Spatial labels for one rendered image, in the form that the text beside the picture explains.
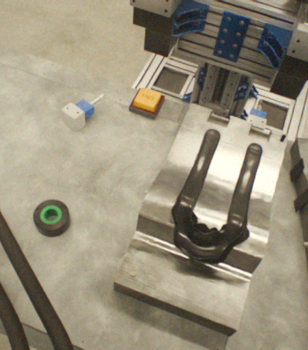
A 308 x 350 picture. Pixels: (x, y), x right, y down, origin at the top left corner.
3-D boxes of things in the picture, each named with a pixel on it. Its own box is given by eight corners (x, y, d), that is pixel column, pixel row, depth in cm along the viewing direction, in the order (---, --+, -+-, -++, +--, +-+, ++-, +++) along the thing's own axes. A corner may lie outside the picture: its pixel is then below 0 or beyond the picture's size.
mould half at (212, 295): (186, 124, 112) (193, 89, 100) (276, 155, 108) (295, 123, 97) (113, 290, 85) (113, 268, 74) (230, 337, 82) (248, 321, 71)
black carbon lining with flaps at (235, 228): (205, 131, 102) (212, 106, 94) (266, 152, 100) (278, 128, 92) (157, 250, 84) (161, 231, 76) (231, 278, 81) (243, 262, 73)
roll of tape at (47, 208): (72, 234, 92) (70, 227, 89) (36, 240, 90) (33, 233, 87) (68, 204, 96) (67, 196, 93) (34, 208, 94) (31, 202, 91)
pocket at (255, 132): (248, 131, 105) (252, 122, 102) (267, 138, 104) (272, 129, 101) (244, 144, 103) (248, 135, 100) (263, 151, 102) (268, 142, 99)
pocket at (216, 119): (209, 118, 107) (212, 109, 103) (227, 125, 106) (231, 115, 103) (203, 130, 104) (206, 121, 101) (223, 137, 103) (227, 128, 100)
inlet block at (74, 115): (97, 97, 115) (96, 83, 110) (109, 106, 113) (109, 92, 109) (63, 122, 109) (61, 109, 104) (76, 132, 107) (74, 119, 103)
